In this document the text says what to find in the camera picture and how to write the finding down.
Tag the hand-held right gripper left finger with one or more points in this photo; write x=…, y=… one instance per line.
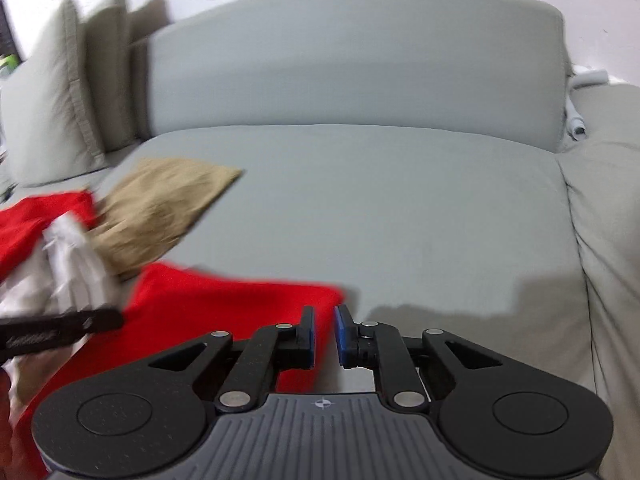
x=309, y=340

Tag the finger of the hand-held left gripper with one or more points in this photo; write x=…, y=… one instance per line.
x=60, y=330

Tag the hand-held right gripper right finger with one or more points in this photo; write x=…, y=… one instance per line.
x=342, y=340

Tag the red sweater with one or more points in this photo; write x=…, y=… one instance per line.
x=200, y=300

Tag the white garment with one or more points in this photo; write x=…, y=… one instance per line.
x=75, y=260

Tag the red garment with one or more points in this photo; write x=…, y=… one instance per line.
x=30, y=230

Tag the grey sofa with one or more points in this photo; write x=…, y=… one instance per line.
x=375, y=185

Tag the tan cloth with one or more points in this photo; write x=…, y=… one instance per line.
x=160, y=200

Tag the light beige cushion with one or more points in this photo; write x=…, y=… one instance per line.
x=45, y=100

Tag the grey-brown cushion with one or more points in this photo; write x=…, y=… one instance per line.
x=107, y=60
x=145, y=25

